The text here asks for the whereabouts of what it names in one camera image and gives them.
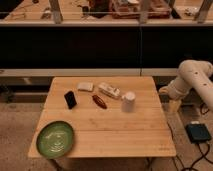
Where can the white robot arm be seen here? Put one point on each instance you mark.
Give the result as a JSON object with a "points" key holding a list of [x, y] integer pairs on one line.
{"points": [[192, 74]]}

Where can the black rectangular eraser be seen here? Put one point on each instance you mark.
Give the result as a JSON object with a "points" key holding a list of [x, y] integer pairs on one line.
{"points": [[70, 99]]}

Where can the white rectangular box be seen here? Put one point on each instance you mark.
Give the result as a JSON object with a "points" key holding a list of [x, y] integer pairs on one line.
{"points": [[109, 90]]}

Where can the brown oblong object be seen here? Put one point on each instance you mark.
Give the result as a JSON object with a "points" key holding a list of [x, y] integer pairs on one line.
{"points": [[99, 101]]}

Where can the white folded cloth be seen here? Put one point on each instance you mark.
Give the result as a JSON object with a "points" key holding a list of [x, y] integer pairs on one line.
{"points": [[85, 86]]}

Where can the wooden table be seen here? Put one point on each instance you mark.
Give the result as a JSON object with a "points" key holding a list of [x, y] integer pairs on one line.
{"points": [[111, 132]]}

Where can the green round plate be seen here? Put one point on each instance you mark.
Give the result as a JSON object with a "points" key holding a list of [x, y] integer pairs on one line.
{"points": [[55, 139]]}

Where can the black power box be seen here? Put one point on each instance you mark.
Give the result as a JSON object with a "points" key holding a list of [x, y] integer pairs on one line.
{"points": [[198, 133]]}

